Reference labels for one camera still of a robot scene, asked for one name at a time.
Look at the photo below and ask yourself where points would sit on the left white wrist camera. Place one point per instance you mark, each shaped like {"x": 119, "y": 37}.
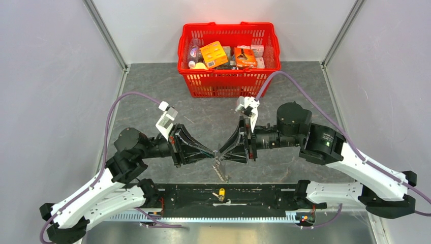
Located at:
{"x": 165, "y": 122}

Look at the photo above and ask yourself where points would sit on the key with yellow tag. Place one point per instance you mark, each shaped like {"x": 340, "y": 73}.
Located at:
{"x": 220, "y": 195}

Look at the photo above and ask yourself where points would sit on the plastic bottle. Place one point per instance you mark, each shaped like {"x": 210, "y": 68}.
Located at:
{"x": 194, "y": 54}

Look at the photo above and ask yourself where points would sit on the orange black package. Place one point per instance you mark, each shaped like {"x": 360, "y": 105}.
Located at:
{"x": 244, "y": 58}

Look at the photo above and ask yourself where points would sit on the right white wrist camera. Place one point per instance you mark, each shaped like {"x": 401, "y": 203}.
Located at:
{"x": 248, "y": 106}

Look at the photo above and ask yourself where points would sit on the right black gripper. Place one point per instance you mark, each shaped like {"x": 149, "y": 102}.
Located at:
{"x": 231, "y": 151}

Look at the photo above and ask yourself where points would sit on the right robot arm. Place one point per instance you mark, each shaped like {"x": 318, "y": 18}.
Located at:
{"x": 380, "y": 190}

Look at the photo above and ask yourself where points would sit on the red shopping basket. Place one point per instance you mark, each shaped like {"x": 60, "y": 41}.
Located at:
{"x": 228, "y": 82}

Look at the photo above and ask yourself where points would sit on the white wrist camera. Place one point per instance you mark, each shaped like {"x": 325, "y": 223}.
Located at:
{"x": 165, "y": 122}
{"x": 248, "y": 106}

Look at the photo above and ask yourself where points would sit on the orange box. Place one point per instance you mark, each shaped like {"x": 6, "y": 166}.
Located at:
{"x": 214, "y": 55}

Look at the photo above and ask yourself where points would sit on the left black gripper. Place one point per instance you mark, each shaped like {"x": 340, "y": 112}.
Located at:
{"x": 185, "y": 148}

